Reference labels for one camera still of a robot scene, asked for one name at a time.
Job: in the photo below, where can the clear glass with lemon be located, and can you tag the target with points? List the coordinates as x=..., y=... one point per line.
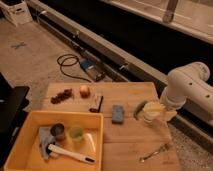
x=152, y=110

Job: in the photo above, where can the clear small plastic piece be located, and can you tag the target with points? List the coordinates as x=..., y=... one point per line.
x=90, y=138

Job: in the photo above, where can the white cardboard box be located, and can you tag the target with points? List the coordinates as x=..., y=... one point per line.
x=17, y=14

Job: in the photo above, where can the black chair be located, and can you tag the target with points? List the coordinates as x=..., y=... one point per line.
x=12, y=114

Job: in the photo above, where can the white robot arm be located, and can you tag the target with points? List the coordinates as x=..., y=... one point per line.
x=184, y=83

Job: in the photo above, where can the green pea pod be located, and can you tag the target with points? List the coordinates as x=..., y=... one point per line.
x=138, y=109

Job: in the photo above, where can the brown black brush block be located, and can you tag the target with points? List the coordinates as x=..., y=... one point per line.
x=96, y=103

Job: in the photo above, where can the blue power device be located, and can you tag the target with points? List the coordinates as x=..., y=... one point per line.
x=92, y=70

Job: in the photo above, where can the yellow plastic bin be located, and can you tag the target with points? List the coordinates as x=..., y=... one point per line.
x=25, y=154

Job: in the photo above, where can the white handled utensil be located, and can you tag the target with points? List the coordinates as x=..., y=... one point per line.
x=74, y=155

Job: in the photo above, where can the metal can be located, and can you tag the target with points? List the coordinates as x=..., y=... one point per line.
x=58, y=131

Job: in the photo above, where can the grey blue cloth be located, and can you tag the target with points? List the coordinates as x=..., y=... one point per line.
x=45, y=139

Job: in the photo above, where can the red yellow apple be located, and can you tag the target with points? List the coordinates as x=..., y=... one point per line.
x=84, y=91

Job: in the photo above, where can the green plastic cup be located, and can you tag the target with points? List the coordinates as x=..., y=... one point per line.
x=76, y=133

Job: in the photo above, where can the dark red grape bunch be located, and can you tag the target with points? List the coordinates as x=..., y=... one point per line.
x=62, y=96

